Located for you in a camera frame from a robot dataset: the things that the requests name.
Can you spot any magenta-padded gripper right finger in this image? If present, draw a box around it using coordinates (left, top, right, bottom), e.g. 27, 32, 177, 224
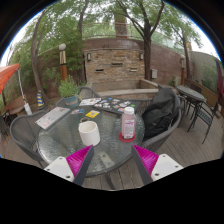
130, 144, 184, 186

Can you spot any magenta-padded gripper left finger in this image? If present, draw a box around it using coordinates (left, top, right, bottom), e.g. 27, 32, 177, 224
43, 144, 95, 187

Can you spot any pink drink bottle white cap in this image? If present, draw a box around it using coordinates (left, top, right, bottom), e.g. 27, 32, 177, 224
121, 106, 137, 140

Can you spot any white ceramic mug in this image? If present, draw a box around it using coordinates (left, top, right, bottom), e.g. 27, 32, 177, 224
78, 120, 101, 147

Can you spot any silver laptop with stickers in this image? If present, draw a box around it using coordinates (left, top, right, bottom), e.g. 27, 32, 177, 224
35, 106, 72, 131

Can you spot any flat round red coaster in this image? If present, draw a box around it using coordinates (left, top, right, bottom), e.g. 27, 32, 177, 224
118, 131, 137, 144

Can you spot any black jacket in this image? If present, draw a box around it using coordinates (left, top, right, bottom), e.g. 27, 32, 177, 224
141, 87, 178, 139

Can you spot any small colourful card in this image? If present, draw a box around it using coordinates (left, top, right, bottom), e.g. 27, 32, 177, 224
70, 108, 86, 115

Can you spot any black metal patio chair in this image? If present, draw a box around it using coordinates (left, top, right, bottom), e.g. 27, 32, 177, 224
189, 83, 203, 95
187, 101, 219, 144

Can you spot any yellow card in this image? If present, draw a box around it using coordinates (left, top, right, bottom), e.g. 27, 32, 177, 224
85, 110, 101, 119

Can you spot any blue yellow striped cone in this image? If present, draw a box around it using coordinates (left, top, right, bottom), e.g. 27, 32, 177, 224
35, 89, 46, 108

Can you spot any white printed paper sheet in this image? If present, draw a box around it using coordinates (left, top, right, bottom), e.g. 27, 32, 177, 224
79, 97, 102, 107

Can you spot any round dark patio table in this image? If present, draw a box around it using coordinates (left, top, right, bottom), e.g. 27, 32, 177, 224
175, 85, 208, 113

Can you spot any black laptop with stickers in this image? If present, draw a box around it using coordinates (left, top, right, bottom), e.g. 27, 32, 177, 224
93, 97, 141, 115

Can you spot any potted green plant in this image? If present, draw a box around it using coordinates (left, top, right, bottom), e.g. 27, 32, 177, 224
58, 75, 80, 108

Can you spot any closed maroon patio umbrella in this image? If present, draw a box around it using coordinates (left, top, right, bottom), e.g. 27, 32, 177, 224
214, 58, 224, 101

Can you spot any leaning tree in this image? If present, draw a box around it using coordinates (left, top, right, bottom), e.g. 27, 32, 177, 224
8, 1, 79, 106

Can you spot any orange canopy tent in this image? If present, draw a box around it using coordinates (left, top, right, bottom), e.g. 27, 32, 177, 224
0, 63, 33, 116

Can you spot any large forked tree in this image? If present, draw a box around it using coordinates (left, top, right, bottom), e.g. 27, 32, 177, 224
109, 0, 174, 81

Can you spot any slender tree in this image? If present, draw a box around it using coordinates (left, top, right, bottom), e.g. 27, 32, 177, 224
166, 9, 204, 79

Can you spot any thin-trunk tree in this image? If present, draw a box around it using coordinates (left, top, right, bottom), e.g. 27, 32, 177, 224
68, 0, 104, 84

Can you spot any wooden lamp post globe light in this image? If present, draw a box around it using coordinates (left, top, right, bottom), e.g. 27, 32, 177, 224
58, 43, 69, 82
179, 54, 186, 86

